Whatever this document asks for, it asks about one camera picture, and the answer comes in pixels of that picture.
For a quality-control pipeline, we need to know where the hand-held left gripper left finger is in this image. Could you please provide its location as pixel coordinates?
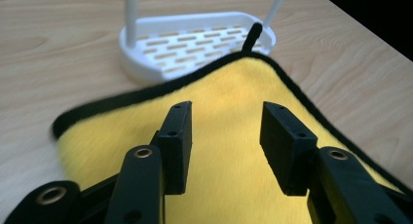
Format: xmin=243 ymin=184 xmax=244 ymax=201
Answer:
xmin=150 ymin=100 xmax=194 ymax=197

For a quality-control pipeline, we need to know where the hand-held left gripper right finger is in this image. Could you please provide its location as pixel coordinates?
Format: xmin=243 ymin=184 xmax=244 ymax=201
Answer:
xmin=259 ymin=100 xmax=319 ymax=198

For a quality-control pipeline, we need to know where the yellow and black cloth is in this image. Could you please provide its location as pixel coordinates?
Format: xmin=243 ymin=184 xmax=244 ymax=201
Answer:
xmin=51 ymin=21 xmax=413 ymax=224

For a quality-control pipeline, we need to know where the white slotted rack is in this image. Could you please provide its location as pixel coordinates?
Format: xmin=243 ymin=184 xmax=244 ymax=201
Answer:
xmin=118 ymin=0 xmax=290 ymax=86

